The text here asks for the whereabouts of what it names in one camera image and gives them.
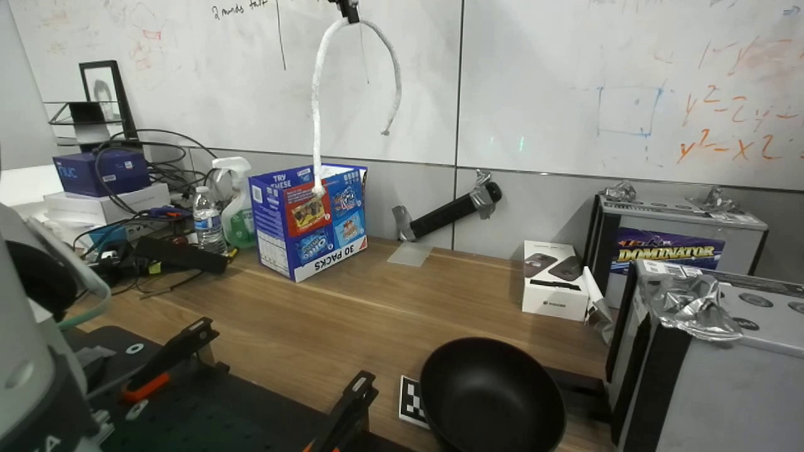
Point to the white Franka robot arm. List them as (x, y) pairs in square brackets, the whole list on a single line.
[(26, 377)]

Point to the blue cardboard snack box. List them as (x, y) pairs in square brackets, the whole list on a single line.
[(309, 226)]

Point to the small dark blue box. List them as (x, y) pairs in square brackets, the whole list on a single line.
[(102, 171)]

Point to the white box stack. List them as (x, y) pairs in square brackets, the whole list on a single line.
[(92, 210)]

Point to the white product box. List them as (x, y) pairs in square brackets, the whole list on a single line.
[(553, 298)]

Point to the clear plastic water bottle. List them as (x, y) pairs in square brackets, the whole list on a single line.
[(207, 221)]

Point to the long black rectangular bar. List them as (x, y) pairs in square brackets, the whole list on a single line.
[(178, 255)]

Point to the crumpled aluminium foil piece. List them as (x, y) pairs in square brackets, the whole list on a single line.
[(692, 304), (619, 194), (712, 201)]

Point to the black orange bar clamp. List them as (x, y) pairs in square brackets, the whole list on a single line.
[(348, 409), (171, 352)]

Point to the black white fiducial tag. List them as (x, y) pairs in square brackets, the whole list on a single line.
[(411, 402)]

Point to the black Dominator battery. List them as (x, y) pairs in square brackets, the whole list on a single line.
[(668, 253)]

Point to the black frying pan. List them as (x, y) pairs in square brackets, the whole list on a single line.
[(491, 398)]

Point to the black table mat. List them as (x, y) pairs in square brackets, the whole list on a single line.
[(216, 409)]

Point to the black picture frame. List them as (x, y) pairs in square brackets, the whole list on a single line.
[(104, 92)]

